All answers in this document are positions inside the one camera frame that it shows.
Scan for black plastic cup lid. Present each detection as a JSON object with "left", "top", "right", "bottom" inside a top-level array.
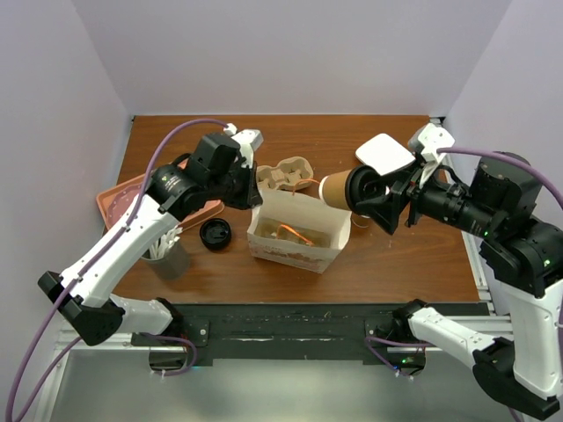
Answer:
[{"left": 345, "top": 165, "right": 390, "bottom": 217}]

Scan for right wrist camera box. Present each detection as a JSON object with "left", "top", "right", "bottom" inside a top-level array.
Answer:
[{"left": 407, "top": 123, "right": 455, "bottom": 185}]

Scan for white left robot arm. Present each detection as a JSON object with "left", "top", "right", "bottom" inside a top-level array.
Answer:
[{"left": 38, "top": 129, "right": 263, "bottom": 346}]

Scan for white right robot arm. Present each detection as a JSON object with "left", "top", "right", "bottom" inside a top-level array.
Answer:
[{"left": 344, "top": 152, "right": 562, "bottom": 420}]

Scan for stack of paper cups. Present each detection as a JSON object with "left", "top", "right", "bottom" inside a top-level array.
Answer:
[{"left": 351, "top": 214, "right": 370, "bottom": 229}]

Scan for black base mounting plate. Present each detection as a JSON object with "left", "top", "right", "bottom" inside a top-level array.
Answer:
[{"left": 131, "top": 302, "right": 443, "bottom": 368}]

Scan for cardboard two-cup carrier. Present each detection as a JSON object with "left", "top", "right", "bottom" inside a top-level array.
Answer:
[{"left": 256, "top": 156, "right": 314, "bottom": 191}]

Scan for stack of black lids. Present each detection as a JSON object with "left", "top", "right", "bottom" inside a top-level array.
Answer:
[{"left": 199, "top": 218, "right": 232, "bottom": 251}]

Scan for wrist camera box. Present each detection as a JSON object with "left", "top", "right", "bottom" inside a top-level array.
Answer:
[
  {"left": 232, "top": 129, "right": 263, "bottom": 154},
  {"left": 407, "top": 123, "right": 455, "bottom": 185}
]

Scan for aluminium frame rail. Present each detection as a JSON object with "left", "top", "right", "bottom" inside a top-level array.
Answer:
[{"left": 33, "top": 114, "right": 542, "bottom": 422}]

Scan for single paper coffee cup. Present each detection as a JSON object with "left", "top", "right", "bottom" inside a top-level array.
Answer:
[{"left": 318, "top": 170, "right": 351, "bottom": 211}]

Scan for orange plastic tray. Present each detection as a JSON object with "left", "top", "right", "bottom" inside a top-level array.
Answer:
[{"left": 96, "top": 175, "right": 224, "bottom": 229}]

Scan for grey cup with stirrers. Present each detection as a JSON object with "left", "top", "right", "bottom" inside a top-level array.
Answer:
[{"left": 141, "top": 226, "right": 190, "bottom": 281}]

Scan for brown paper takeout bag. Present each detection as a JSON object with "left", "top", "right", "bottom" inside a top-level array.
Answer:
[{"left": 247, "top": 188, "right": 351, "bottom": 273}]

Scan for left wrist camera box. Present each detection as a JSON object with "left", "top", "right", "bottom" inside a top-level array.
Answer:
[{"left": 232, "top": 129, "right": 263, "bottom": 154}]

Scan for white rectangular tray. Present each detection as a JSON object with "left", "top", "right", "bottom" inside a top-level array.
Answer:
[{"left": 355, "top": 134, "right": 415, "bottom": 176}]

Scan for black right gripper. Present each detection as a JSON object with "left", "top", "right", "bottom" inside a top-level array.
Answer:
[{"left": 356, "top": 151, "right": 498, "bottom": 233}]

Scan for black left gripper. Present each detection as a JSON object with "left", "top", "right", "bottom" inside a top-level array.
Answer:
[{"left": 208, "top": 157, "right": 263, "bottom": 209}]

